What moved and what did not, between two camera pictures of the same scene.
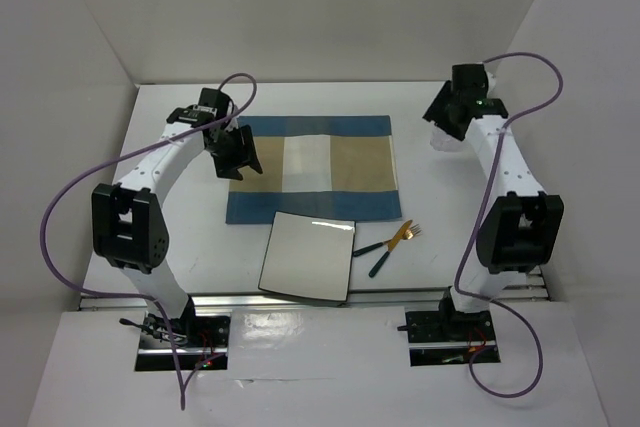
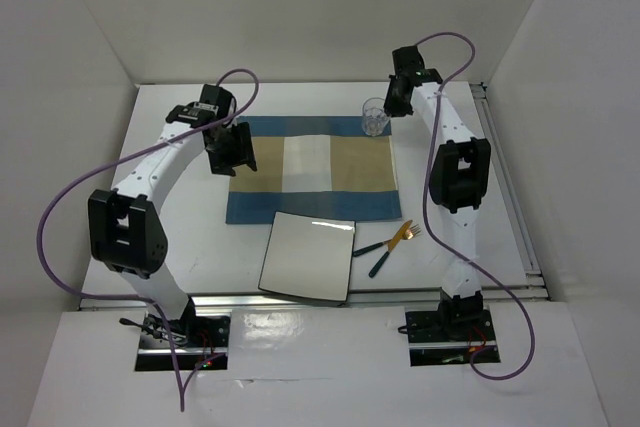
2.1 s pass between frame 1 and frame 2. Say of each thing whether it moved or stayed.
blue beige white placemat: stayed
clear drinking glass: moved
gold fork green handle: stayed
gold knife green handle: stayed
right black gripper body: moved
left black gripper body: stayed
